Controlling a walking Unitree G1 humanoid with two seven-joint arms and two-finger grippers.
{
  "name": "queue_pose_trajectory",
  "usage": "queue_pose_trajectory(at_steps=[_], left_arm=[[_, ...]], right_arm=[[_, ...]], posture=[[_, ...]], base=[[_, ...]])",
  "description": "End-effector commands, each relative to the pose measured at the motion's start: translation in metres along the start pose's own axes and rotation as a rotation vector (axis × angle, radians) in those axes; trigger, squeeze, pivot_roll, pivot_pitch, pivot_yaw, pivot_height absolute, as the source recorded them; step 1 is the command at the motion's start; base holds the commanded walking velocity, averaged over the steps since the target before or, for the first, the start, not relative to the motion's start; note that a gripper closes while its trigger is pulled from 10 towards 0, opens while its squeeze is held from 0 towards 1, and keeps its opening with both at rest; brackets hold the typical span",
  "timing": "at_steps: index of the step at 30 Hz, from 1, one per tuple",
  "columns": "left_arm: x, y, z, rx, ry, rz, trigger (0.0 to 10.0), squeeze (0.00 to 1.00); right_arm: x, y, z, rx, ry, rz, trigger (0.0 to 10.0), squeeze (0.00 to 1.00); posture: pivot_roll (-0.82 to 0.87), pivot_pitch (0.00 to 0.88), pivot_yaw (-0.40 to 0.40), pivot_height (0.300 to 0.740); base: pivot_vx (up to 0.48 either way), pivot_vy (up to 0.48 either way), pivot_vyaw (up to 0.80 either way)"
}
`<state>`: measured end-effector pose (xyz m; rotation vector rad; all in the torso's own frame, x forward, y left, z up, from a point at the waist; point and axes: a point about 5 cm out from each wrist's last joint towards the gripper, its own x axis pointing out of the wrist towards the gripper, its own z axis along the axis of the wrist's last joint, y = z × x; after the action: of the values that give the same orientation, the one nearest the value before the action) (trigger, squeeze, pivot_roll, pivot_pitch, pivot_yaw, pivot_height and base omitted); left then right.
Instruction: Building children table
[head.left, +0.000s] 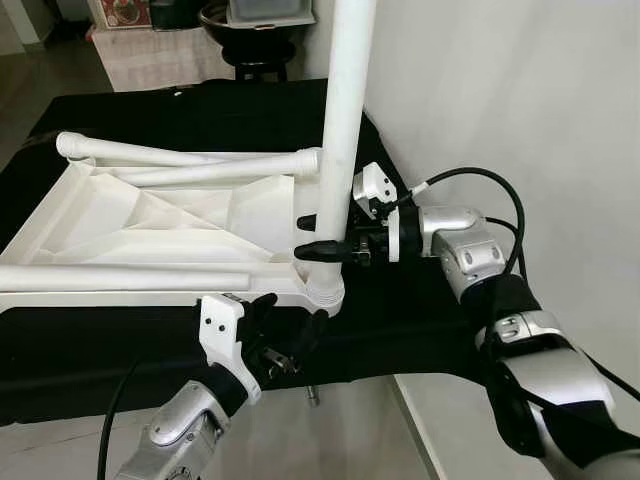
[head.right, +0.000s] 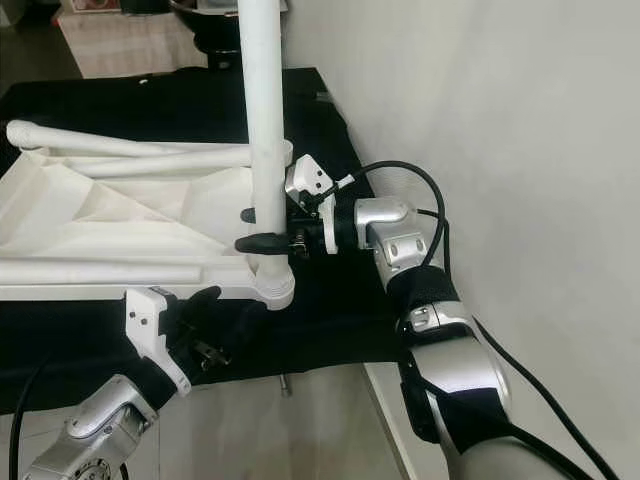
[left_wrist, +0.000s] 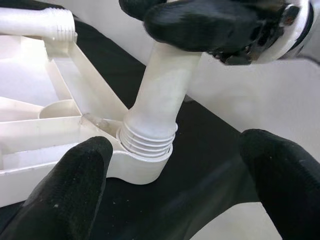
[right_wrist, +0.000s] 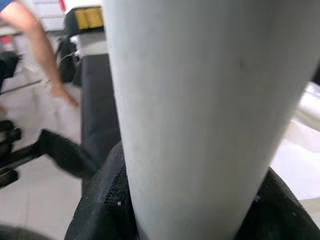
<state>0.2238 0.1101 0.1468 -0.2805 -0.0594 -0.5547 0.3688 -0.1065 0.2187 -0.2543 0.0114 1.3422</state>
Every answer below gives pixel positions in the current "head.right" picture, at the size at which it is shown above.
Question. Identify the red printed box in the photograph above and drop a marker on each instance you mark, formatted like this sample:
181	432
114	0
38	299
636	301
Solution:
95	5

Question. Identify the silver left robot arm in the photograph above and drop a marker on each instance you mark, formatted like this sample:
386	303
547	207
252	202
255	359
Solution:
100	440

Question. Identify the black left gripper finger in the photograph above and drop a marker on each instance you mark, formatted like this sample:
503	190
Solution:
249	320
200	302

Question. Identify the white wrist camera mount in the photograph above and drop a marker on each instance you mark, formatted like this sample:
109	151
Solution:
308	178
150	320

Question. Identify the metal table leg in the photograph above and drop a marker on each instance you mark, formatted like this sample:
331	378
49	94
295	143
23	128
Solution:
286	385

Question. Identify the small grey tape piece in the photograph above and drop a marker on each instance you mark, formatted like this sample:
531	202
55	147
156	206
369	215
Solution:
326	98

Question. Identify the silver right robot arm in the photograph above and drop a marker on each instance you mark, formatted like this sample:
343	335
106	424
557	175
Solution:
400	235

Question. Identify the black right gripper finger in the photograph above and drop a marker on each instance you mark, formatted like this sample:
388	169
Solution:
265	244
249	214

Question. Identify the black stool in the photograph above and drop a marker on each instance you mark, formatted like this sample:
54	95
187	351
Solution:
230	55

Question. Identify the pale patterned mat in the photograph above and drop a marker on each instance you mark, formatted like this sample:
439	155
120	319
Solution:
130	45

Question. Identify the black tablecloth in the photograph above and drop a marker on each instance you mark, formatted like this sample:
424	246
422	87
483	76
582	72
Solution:
60	340

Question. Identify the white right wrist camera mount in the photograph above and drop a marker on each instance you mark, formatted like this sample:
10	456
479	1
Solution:
308	178

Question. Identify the white plastic children table top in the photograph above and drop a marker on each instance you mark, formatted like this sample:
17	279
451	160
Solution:
120	210

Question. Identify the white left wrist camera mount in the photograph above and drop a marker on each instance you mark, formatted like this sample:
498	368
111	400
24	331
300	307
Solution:
150	320

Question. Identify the black bag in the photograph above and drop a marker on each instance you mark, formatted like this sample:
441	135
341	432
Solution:
145	6

